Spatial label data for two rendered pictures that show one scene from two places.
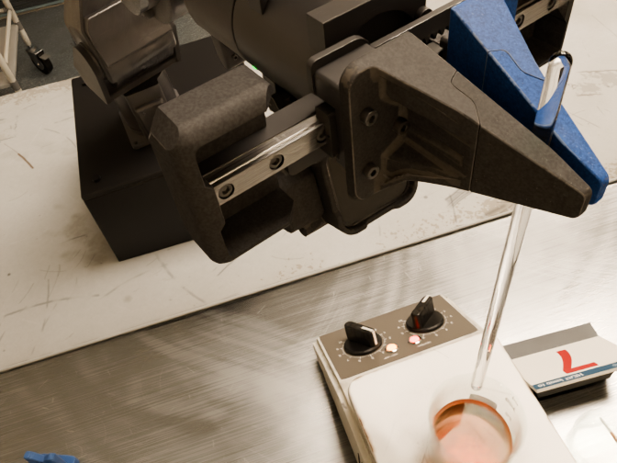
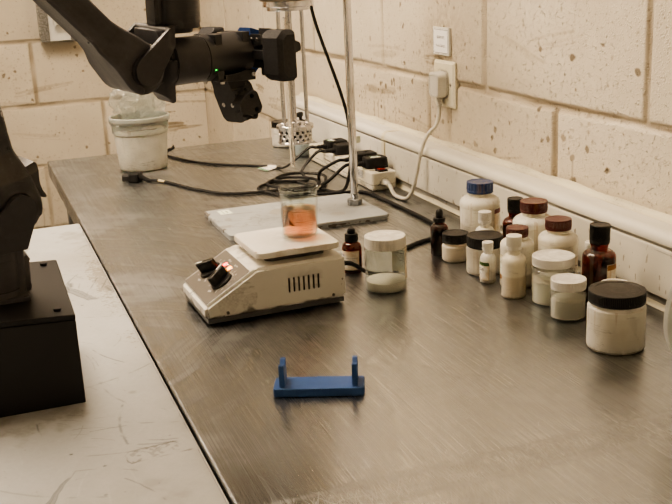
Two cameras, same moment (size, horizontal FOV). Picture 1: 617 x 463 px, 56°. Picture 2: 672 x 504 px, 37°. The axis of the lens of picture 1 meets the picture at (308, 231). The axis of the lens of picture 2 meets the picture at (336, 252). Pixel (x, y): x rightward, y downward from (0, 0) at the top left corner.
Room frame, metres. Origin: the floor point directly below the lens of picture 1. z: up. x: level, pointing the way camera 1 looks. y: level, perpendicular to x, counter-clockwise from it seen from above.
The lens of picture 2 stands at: (0.30, 1.27, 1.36)
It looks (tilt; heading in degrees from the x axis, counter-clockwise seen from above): 16 degrees down; 260
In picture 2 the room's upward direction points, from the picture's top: 3 degrees counter-clockwise
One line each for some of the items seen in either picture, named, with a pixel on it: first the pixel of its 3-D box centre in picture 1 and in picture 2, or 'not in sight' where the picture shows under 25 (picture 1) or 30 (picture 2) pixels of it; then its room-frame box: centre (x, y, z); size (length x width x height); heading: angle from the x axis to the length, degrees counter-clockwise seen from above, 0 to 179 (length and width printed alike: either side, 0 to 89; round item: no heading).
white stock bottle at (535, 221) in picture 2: not in sight; (533, 236); (-0.23, -0.08, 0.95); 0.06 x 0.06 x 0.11
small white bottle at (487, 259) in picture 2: not in sight; (487, 261); (-0.15, -0.06, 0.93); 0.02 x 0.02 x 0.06
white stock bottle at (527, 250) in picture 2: not in sight; (517, 256); (-0.18, -0.03, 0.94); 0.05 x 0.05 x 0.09
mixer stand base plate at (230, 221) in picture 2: not in sight; (294, 214); (0.07, -0.53, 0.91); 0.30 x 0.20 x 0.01; 10
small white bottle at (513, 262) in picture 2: not in sight; (513, 265); (-0.16, 0.01, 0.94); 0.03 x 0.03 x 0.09
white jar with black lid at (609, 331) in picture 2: not in sight; (616, 317); (-0.21, 0.22, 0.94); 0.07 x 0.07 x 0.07
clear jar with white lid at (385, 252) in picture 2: not in sight; (385, 262); (0.00, -0.07, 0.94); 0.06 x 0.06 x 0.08
